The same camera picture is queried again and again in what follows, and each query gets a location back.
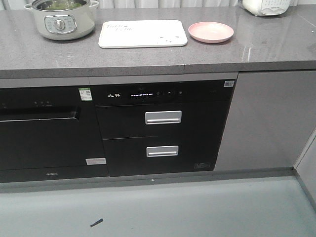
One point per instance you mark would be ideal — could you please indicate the grey cabinet door panel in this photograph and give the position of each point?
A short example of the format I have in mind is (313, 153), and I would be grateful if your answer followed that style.
(271, 117)

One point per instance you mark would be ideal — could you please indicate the white side cabinet panel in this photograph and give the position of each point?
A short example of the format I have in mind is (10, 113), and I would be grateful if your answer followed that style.
(305, 169)

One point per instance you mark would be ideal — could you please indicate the pink round plate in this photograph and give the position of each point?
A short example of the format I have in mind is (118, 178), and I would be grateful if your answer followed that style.
(210, 32)

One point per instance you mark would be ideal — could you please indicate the pale green electric pot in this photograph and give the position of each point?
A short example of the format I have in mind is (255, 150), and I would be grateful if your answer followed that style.
(63, 19)

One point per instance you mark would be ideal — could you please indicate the cream bear serving tray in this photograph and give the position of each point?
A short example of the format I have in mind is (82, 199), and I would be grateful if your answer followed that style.
(142, 33)

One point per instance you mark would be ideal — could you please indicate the silver upper drawer handle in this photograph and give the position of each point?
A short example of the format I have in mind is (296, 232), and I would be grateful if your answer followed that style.
(163, 117)

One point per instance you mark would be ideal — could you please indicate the grey stone countertop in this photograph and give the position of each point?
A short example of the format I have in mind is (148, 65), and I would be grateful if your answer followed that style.
(285, 42)

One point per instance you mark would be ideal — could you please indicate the silver lower drawer handle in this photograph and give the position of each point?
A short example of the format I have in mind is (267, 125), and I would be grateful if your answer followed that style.
(162, 151)

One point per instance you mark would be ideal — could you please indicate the black built-in oven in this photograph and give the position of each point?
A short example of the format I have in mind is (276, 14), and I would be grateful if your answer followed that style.
(49, 133)

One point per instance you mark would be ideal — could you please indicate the silver drawer handle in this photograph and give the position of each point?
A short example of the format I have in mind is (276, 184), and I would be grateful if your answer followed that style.
(163, 117)
(162, 151)

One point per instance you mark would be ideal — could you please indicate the black tape strip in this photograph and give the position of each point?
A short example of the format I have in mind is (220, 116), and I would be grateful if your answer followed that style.
(97, 222)

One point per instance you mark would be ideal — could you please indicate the white pleated curtain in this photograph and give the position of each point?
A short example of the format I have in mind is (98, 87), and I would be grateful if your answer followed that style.
(109, 4)

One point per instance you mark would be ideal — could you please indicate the black drawer sterilizer cabinet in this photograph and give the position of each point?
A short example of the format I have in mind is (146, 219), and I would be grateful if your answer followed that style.
(121, 108)

